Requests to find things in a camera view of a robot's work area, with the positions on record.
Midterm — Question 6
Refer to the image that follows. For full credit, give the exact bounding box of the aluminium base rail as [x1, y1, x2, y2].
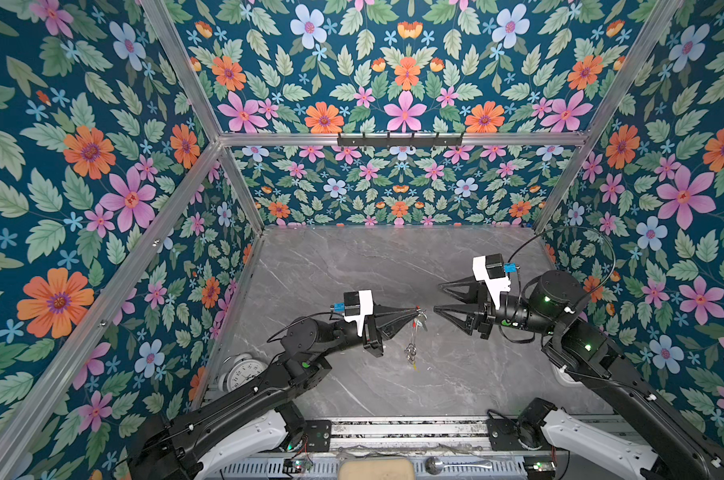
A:
[217, 415, 639, 457]

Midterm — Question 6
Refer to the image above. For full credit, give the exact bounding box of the black hook rack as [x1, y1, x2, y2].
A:
[336, 132, 464, 149]

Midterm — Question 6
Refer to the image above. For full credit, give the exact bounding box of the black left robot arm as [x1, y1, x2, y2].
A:
[125, 305, 421, 479]

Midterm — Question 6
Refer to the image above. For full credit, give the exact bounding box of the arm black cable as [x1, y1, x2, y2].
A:
[265, 310, 339, 344]
[507, 223, 618, 295]

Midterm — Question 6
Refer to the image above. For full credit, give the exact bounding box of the metal spoon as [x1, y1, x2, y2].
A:
[424, 456, 495, 476]

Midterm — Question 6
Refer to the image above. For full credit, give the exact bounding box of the aluminium frame bar left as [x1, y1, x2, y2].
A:
[0, 141, 222, 479]

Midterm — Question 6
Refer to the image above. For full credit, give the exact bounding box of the large keyring with red grip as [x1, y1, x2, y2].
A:
[413, 309, 428, 331]

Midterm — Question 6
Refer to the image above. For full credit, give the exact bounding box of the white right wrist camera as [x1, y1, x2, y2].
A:
[472, 253, 511, 309]

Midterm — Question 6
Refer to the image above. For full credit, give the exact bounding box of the white analog clock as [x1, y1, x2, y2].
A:
[217, 353, 267, 393]

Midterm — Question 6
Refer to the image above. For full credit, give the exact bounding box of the aluminium frame corner post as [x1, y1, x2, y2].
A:
[534, 0, 685, 234]
[142, 0, 264, 238]

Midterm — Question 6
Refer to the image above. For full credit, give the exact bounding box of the aluminium frame corner post right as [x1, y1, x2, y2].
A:
[534, 0, 685, 234]

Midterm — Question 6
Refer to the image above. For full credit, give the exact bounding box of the beige pad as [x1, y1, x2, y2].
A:
[337, 457, 417, 480]

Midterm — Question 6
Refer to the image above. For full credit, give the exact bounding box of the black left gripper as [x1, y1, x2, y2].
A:
[318, 295, 418, 360]

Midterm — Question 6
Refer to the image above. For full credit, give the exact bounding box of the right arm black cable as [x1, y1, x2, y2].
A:
[507, 223, 618, 295]

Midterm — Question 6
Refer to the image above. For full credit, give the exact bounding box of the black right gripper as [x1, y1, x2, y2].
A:
[435, 276, 559, 343]

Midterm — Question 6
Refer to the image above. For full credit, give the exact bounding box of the aluminium frame horizontal bar back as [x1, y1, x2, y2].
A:
[218, 132, 587, 148]

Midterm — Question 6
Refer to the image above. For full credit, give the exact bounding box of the bunch of keys yellow tag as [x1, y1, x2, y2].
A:
[404, 326, 418, 370]

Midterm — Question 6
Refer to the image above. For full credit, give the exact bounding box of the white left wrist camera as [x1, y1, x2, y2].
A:
[332, 290, 374, 337]

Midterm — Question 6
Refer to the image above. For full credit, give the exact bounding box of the aluminium frame corner post left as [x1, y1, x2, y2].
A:
[142, 0, 264, 238]

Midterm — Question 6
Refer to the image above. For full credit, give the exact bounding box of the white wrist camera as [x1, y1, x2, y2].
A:
[472, 253, 511, 309]
[332, 290, 374, 337]

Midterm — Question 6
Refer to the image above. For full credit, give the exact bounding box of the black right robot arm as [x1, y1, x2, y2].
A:
[434, 270, 724, 479]

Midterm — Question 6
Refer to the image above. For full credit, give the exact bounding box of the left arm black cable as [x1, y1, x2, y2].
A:
[265, 310, 339, 344]

